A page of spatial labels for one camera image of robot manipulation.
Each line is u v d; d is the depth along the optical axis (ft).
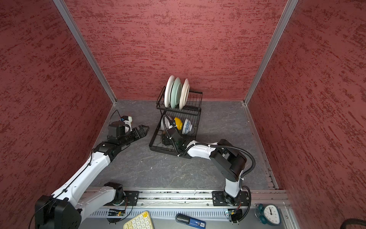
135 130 2.33
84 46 2.84
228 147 1.63
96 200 1.74
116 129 1.94
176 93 2.59
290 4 2.29
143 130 2.38
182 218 2.12
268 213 2.20
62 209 1.23
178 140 2.24
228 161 1.57
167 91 2.53
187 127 3.02
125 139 2.17
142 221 2.18
